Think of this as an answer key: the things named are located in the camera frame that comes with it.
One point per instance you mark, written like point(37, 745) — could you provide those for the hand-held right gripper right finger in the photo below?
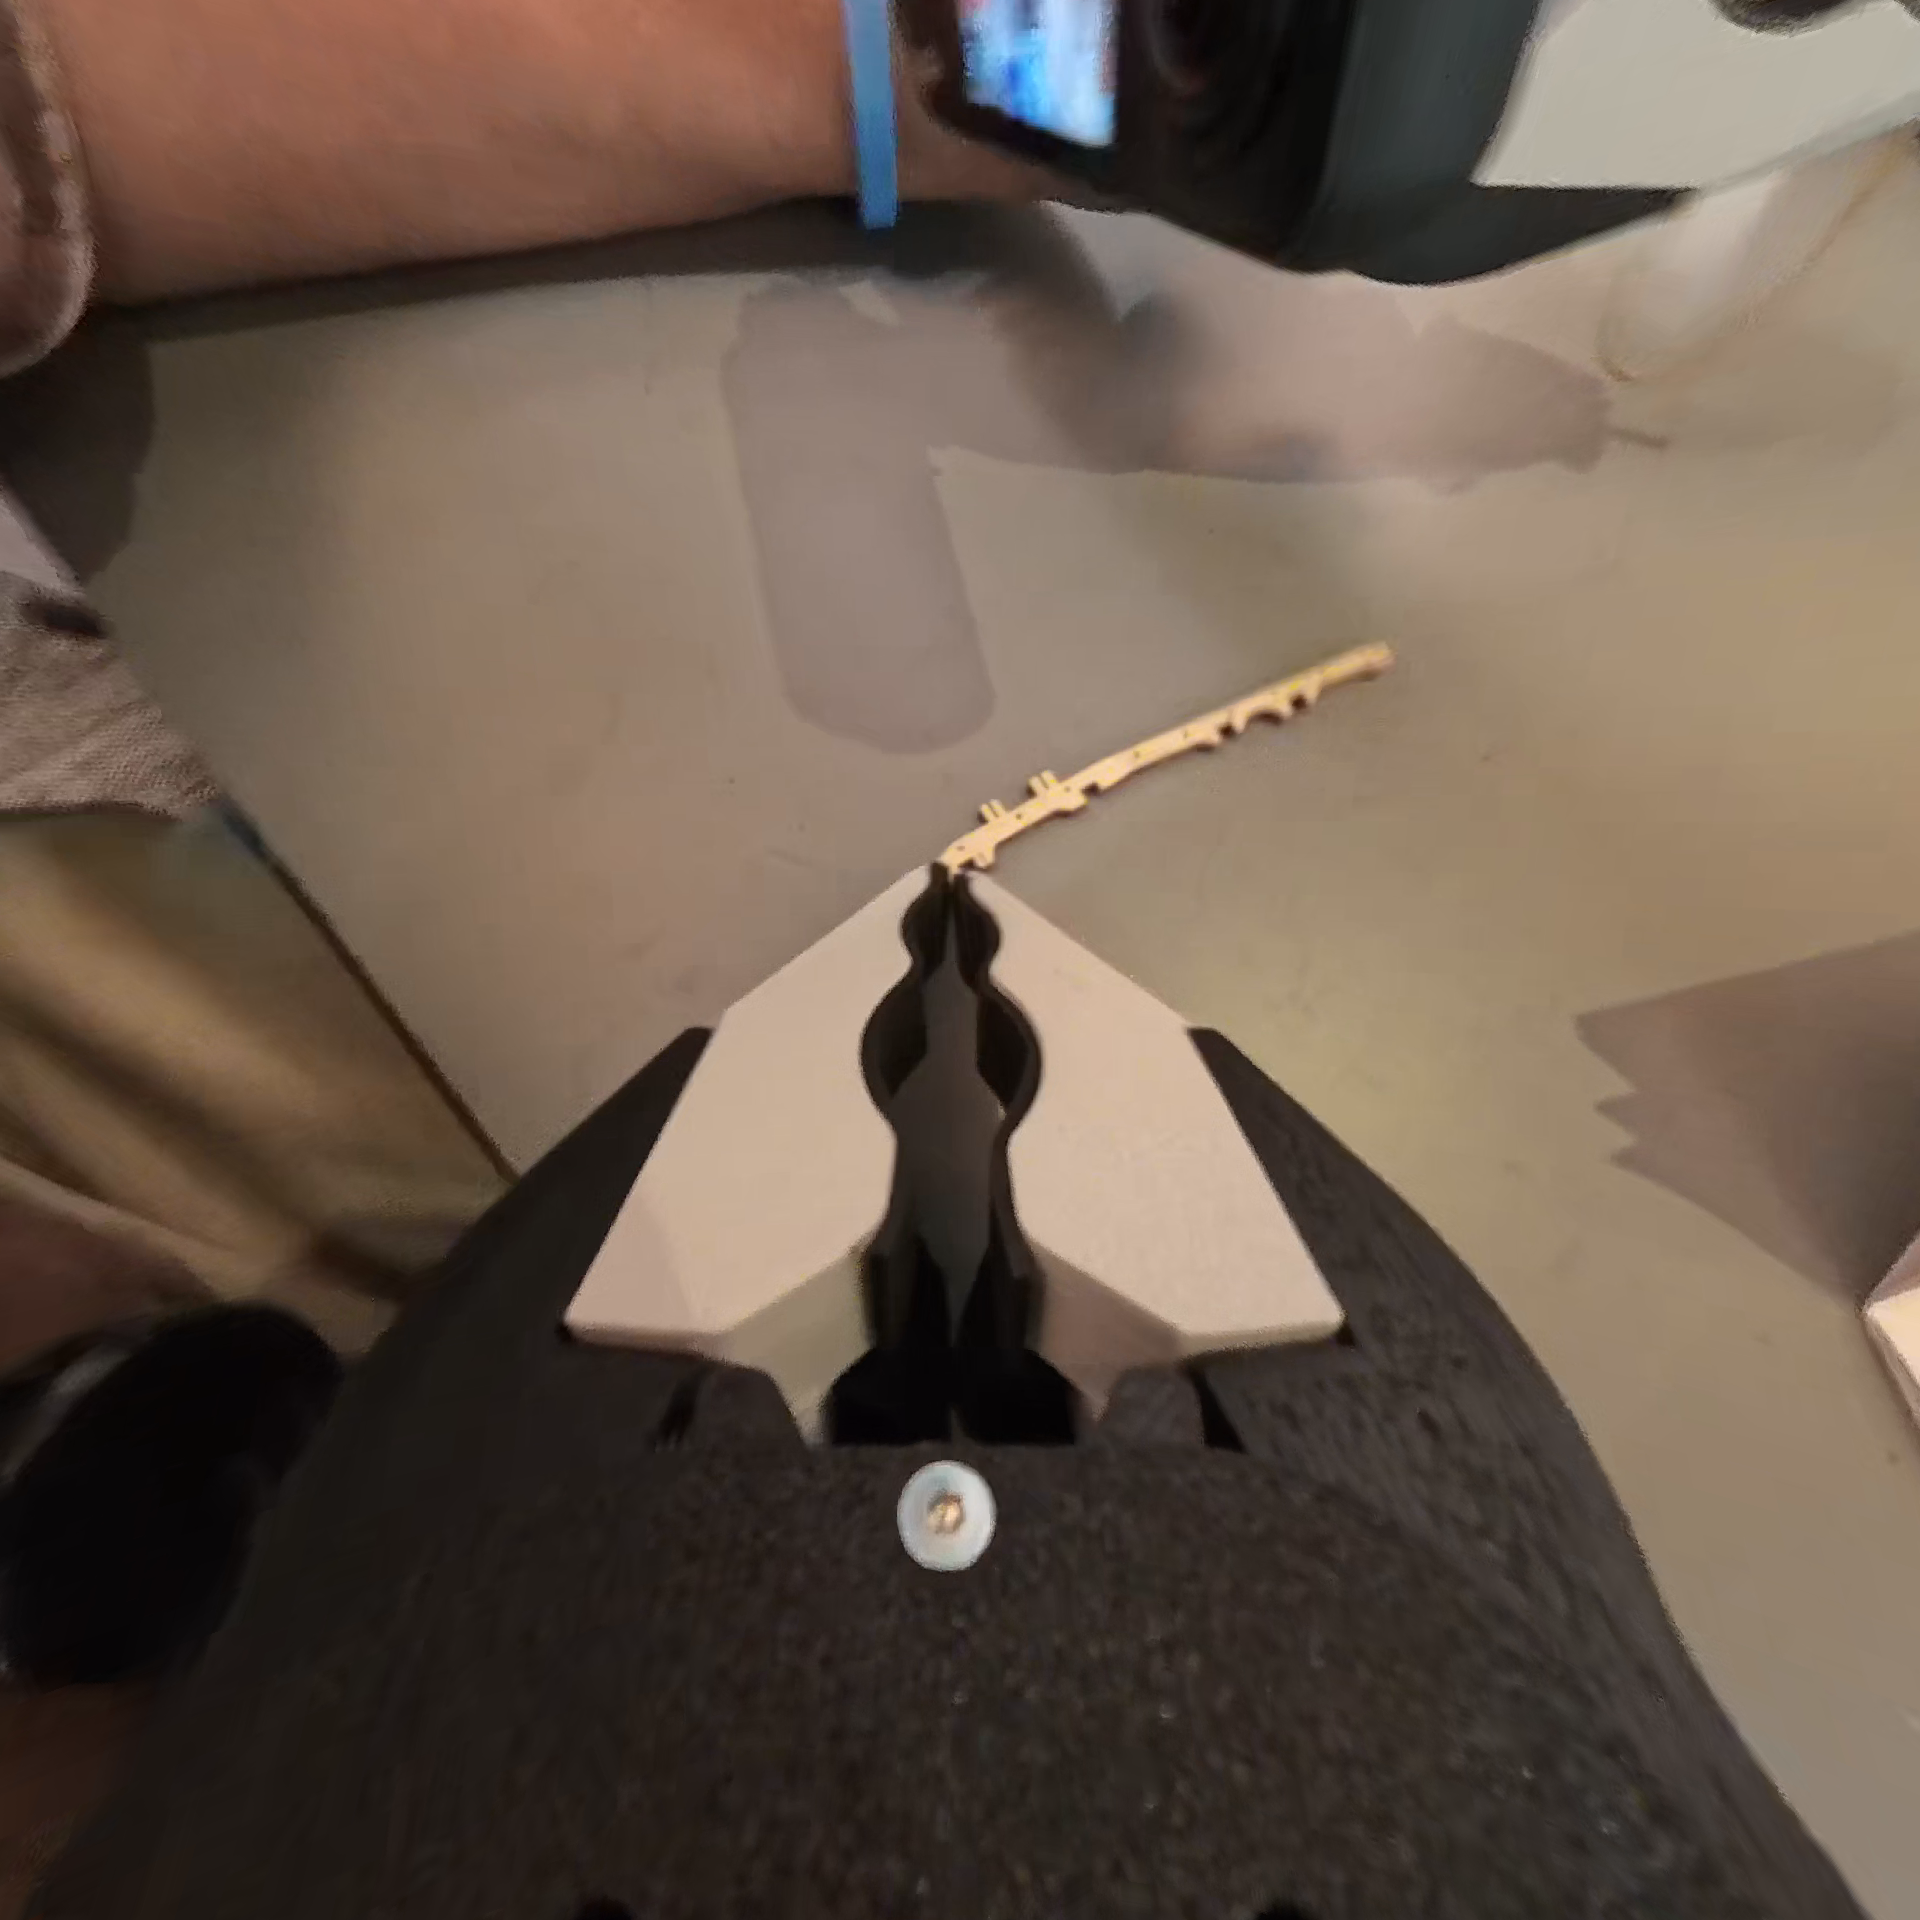
point(1154, 1185)

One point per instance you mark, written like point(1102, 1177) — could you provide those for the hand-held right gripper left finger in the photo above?
point(750, 1185)

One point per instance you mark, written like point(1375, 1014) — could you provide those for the long notched wooden strip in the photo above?
point(1154, 745)

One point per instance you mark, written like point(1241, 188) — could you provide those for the illustrated instruction booklet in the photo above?
point(1898, 1334)

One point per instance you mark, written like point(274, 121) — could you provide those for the person's left forearm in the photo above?
point(451, 120)

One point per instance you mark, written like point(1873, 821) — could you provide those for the blue wristband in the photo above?
point(874, 105)

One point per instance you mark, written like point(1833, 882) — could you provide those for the person's khaki trousers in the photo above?
point(181, 1020)

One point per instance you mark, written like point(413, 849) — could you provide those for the dark round object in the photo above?
point(135, 1484)

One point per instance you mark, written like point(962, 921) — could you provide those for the person's woven shirt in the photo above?
point(90, 733)

